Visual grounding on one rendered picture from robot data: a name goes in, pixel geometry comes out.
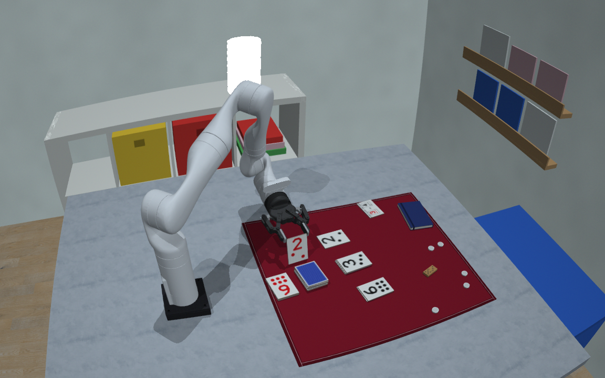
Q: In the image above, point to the blue playing card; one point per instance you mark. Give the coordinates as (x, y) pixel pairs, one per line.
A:
(311, 274)

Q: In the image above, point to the small tan wooden block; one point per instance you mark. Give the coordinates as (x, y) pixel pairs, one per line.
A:
(430, 271)

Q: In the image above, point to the dark red play mat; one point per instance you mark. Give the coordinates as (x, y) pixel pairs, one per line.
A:
(291, 343)
(336, 317)

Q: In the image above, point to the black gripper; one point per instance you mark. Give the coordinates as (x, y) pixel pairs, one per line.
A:
(281, 210)

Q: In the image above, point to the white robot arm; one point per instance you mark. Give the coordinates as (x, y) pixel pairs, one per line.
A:
(169, 212)

